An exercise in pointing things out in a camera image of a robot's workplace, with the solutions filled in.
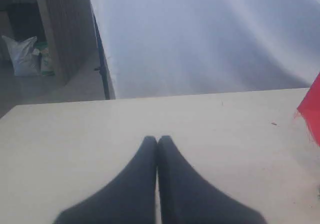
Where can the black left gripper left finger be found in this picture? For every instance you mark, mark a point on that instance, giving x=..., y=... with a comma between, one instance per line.
x=128, y=199

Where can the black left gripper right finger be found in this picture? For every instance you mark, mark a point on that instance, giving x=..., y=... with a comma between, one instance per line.
x=187, y=198

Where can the red flag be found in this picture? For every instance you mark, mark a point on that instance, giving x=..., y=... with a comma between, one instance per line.
x=309, y=109

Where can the black backdrop stand pole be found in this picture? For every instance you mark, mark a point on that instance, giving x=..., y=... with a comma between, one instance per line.
x=102, y=61

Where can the white fabric backdrop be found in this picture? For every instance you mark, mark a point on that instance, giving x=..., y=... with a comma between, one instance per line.
x=181, y=47

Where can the white sack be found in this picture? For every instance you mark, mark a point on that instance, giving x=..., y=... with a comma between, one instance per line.
x=25, y=63

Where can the green and white bag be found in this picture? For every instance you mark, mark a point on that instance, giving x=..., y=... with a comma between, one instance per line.
x=46, y=65

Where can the brown cardboard panel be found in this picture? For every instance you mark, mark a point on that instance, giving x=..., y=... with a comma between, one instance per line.
x=70, y=34

